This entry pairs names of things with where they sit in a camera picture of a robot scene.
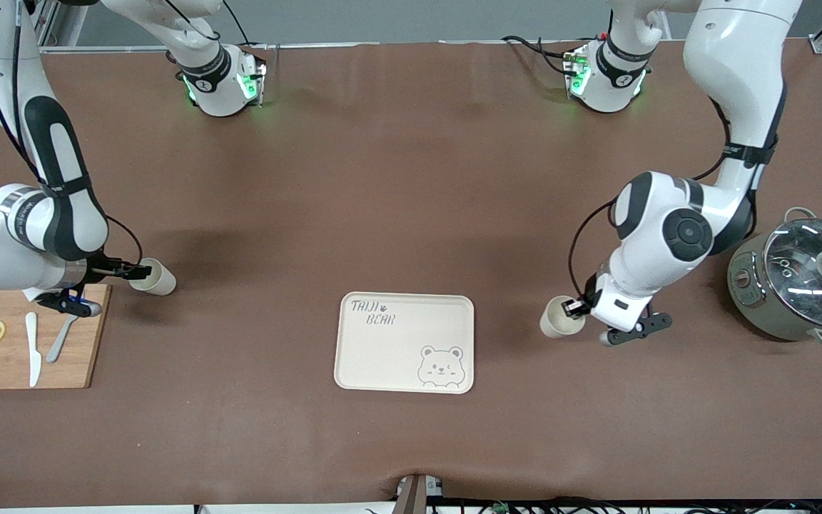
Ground grey plastic knife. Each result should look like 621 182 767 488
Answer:
46 314 80 363

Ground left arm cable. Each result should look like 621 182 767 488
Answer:
569 100 734 304

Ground aluminium frame profile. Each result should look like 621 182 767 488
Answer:
29 0 91 54

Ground white IKEA cup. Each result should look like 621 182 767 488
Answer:
129 258 177 297
539 295 587 339

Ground cream bear print tray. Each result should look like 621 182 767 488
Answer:
333 292 475 395

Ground grey-green electric pot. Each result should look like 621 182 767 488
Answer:
727 207 822 349

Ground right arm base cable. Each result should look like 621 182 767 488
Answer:
222 0 269 51

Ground table edge bracket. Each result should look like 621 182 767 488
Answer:
395 473 445 514

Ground white plastic knife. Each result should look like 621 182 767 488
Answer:
24 312 43 388

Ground brown table cover sheet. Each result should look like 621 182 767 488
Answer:
0 41 822 509

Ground glass pot lid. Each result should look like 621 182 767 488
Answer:
763 218 822 329

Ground wooden cutting board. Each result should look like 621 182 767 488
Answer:
0 284 112 390

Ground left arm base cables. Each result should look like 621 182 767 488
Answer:
501 34 577 76

